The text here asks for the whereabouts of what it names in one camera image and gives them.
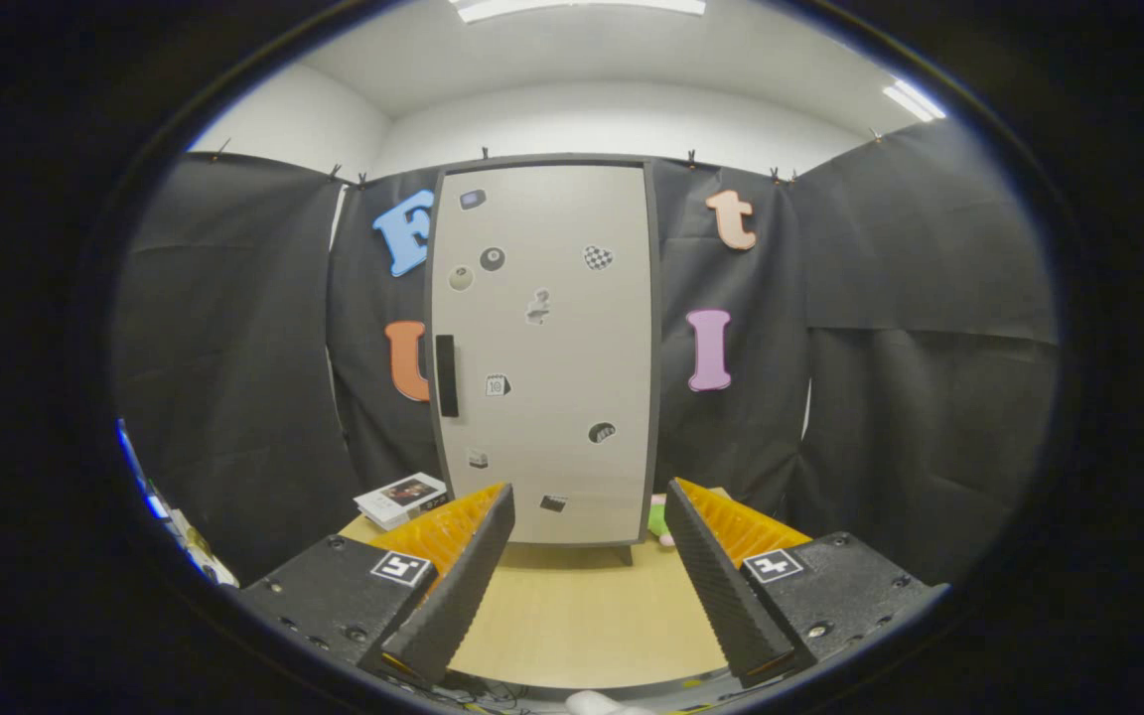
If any grey shoe cabinet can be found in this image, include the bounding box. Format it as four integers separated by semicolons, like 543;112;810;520
423;154;662;567

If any long ceiling light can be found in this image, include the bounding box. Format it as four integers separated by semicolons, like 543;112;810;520
453;0;707;23

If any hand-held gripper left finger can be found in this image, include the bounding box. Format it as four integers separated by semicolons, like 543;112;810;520
234;483;516;689

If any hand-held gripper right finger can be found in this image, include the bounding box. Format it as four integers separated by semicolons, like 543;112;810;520
664;478;950;689

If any green and pink plush toy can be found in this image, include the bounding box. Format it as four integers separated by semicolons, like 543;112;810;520
646;494;677;547

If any black backdrop cloth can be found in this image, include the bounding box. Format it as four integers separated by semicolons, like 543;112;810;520
113;119;1060;587

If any blue printed box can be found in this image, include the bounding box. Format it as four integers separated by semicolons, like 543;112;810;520
118;422;171;522

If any grey shoe cabinet door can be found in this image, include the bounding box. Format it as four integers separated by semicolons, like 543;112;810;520
430;165;654;545

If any white book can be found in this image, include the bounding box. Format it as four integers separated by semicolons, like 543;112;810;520
354;473;449;530

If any white device with dark knobs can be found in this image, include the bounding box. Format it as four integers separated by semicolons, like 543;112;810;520
165;506;240;587

